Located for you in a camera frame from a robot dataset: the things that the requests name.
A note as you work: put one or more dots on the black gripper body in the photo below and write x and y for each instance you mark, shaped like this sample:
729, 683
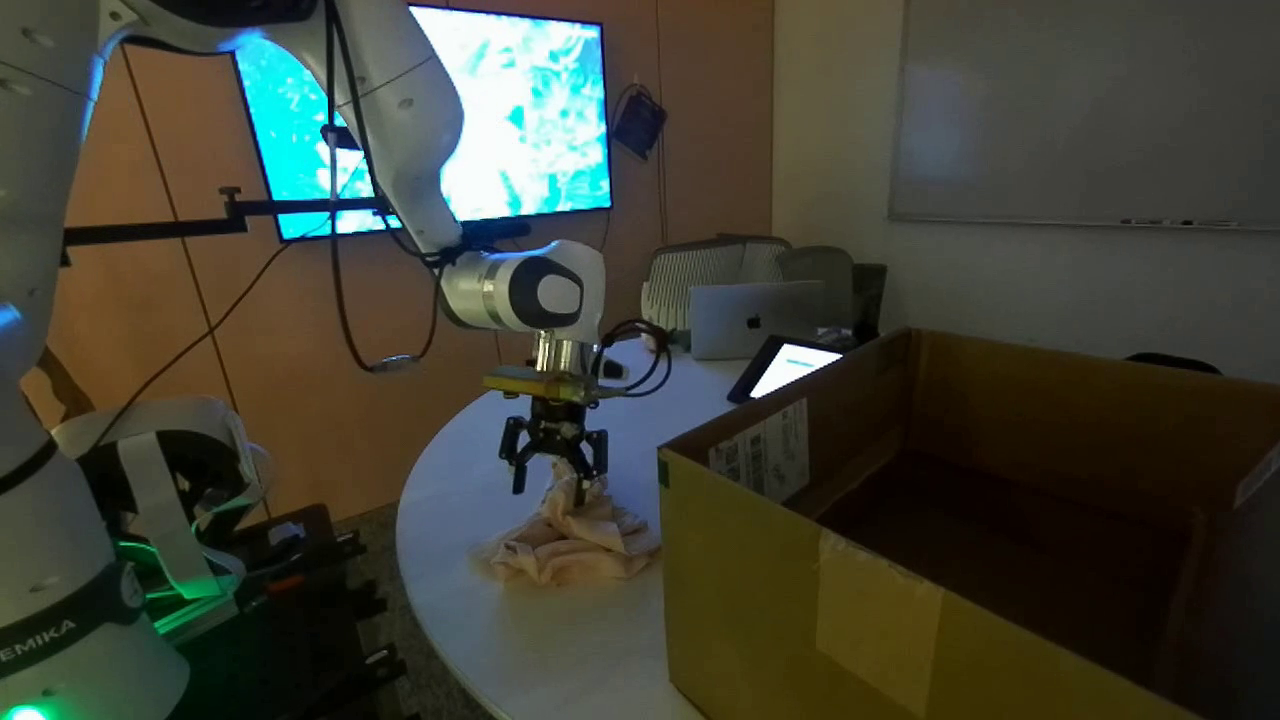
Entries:
554, 421

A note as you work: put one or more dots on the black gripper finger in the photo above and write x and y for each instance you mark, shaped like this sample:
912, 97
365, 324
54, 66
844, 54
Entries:
512, 456
589, 460

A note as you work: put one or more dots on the peach cloth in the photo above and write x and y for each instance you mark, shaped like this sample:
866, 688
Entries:
573, 541

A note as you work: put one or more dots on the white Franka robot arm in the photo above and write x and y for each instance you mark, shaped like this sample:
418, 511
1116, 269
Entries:
54, 400

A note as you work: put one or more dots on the brown cardboard box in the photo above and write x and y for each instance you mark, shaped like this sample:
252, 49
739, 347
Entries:
962, 563

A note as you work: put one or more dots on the silver laptop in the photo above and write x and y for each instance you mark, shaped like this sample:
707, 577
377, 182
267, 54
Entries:
753, 319

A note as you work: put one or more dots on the black tablet with lit screen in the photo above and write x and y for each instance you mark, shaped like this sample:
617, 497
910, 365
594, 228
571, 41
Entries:
791, 363

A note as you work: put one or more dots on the black chair back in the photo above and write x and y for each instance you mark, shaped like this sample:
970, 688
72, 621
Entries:
1168, 363

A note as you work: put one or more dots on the yellowish wrist camera mount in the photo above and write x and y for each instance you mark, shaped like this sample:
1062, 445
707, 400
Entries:
534, 386

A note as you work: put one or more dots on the large wall monitor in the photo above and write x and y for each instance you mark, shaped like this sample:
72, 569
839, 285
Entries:
534, 120

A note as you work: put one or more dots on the small black wall device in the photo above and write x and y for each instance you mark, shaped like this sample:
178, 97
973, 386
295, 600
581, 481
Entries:
640, 120

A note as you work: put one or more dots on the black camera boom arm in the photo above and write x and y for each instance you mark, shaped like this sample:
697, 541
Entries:
162, 226

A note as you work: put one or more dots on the wall whiteboard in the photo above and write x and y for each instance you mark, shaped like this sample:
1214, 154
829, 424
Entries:
1080, 115

